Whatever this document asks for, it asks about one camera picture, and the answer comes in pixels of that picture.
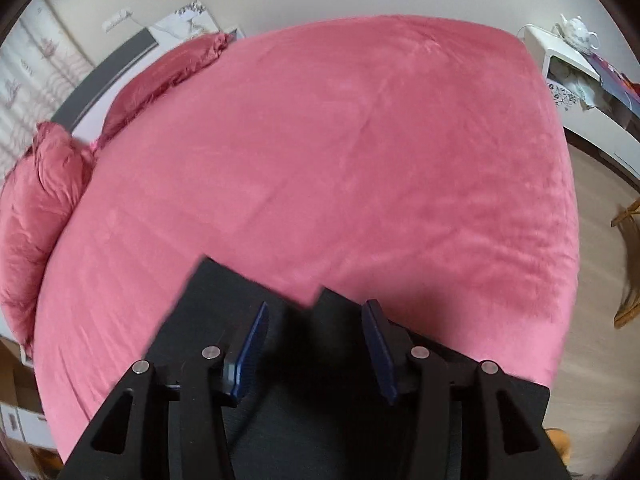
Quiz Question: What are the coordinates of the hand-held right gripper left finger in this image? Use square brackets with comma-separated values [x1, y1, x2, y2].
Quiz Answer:
[60, 301, 271, 480]

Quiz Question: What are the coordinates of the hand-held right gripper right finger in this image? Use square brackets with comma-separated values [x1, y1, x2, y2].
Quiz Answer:
[361, 299, 571, 480]

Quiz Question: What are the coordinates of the black garment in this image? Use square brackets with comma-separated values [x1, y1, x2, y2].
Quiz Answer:
[141, 256, 551, 480]

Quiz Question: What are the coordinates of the pink bed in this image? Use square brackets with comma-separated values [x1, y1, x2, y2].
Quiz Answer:
[31, 14, 581, 461]

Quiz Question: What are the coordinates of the orange object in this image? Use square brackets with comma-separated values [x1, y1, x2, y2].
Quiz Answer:
[544, 427, 572, 468]

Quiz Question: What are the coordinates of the cardboard box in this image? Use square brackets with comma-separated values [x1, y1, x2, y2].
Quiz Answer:
[0, 337, 51, 478]

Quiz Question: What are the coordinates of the pink ruffled pillow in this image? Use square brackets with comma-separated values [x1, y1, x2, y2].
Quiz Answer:
[90, 31, 232, 152]
[0, 121, 96, 351]

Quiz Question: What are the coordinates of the grey headboard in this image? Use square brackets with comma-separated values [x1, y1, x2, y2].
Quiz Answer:
[50, 27, 157, 128]

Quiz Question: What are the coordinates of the white side table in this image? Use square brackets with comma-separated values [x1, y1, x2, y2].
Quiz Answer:
[522, 24, 640, 183]

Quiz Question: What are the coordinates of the patterned curtain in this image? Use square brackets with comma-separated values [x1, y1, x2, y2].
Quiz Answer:
[0, 0, 96, 181]

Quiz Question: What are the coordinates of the white power strip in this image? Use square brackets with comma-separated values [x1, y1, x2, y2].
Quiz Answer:
[101, 8, 132, 32]

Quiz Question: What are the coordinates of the colourful book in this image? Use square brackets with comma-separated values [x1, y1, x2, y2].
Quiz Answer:
[586, 52, 640, 111]

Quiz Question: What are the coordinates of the white teapot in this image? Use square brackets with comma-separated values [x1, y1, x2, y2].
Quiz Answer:
[559, 13, 601, 53]

